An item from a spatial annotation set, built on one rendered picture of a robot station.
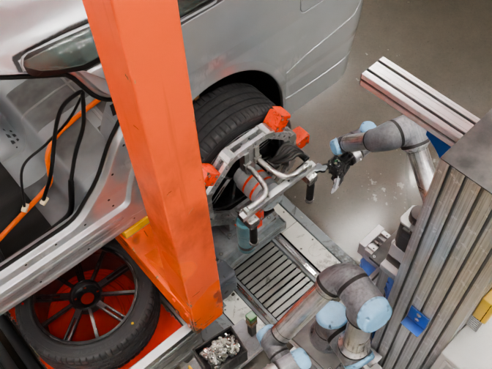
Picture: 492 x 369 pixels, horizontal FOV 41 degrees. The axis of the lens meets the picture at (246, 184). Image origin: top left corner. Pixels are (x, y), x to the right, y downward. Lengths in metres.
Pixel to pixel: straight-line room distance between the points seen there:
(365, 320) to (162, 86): 0.94
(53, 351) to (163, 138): 1.57
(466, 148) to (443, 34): 3.33
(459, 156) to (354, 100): 2.80
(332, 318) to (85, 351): 1.19
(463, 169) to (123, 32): 0.85
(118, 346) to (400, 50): 2.87
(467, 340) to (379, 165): 1.99
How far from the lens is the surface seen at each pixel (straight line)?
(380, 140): 2.61
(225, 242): 3.53
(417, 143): 2.65
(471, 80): 4.71
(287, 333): 2.27
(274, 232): 3.64
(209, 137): 2.75
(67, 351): 3.12
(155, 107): 1.69
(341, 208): 3.92
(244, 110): 2.81
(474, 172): 1.65
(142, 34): 1.52
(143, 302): 3.12
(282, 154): 2.84
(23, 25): 2.25
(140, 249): 3.05
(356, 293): 2.06
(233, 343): 2.94
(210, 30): 2.54
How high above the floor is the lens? 3.32
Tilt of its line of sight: 56 degrees down
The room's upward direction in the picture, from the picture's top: 3 degrees counter-clockwise
